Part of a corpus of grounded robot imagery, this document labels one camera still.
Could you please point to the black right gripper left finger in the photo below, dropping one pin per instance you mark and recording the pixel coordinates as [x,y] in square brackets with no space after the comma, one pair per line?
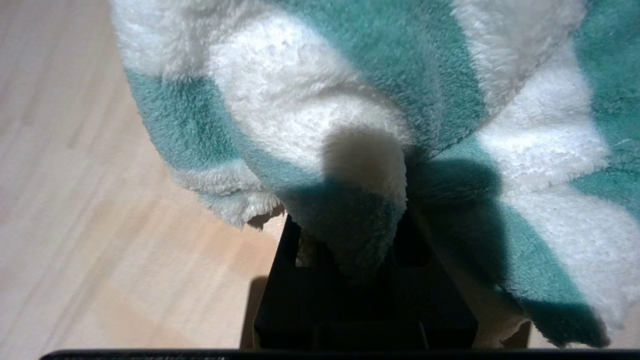
[295,310]

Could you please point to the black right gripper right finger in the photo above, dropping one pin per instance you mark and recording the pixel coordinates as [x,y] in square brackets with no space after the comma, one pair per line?
[420,310]

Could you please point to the teal white striped towel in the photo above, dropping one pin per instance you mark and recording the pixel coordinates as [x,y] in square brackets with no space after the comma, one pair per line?
[360,100]

